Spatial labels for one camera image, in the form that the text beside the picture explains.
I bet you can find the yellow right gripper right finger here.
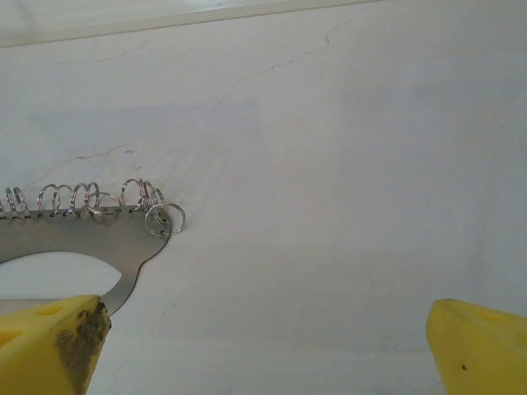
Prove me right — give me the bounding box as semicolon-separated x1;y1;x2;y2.
426;299;527;395

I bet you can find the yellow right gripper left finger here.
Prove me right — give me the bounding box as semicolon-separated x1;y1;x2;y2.
0;294;113;395

